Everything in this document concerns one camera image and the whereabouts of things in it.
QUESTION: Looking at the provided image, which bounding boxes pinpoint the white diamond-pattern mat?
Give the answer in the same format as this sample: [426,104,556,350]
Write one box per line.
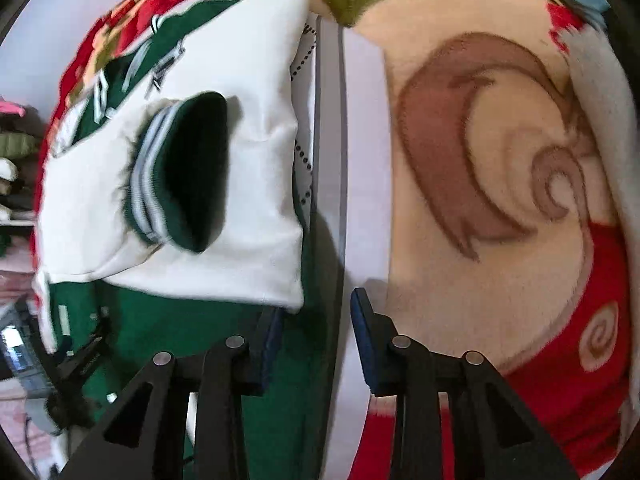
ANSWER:
[289,10,396,480]

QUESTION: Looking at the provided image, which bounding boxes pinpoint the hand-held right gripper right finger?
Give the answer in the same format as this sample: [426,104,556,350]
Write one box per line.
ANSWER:
[351,287,582,480]

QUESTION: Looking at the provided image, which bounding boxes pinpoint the green and white jacket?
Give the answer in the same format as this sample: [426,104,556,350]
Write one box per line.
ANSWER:
[31,0,326,480]

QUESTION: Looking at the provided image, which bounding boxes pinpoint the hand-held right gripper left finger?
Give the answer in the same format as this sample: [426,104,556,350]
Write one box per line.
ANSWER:
[59,307,286,480]

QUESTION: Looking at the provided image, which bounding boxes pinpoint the hanging clothes pile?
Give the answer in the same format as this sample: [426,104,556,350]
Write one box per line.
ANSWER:
[0,94,52,261]

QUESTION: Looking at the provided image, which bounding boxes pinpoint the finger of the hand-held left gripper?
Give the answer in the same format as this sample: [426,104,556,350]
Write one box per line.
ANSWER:
[46,316,114,429]

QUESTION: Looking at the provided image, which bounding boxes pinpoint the red floral blanket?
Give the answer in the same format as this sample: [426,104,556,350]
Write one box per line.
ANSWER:
[30,0,632,480]

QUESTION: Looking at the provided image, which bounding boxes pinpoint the white knitted blanket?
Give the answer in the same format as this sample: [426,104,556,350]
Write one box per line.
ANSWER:
[564,25,640,233]

